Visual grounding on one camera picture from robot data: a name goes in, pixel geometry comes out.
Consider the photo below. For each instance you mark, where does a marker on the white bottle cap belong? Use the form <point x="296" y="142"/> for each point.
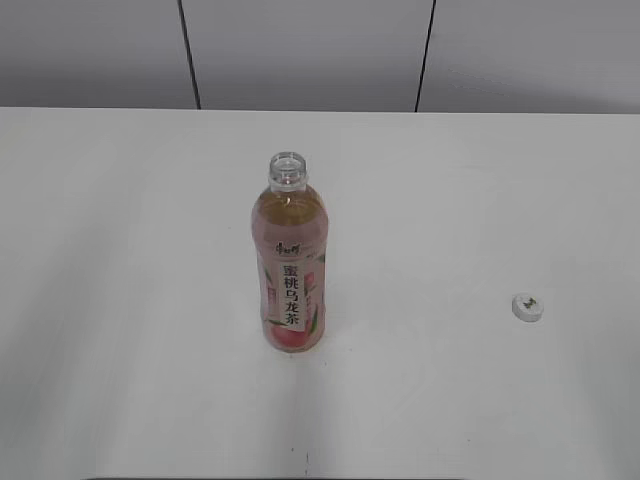
<point x="527" y="308"/>

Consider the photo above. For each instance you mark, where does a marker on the pink peach tea bottle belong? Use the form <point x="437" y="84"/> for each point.
<point x="289" y="226"/>

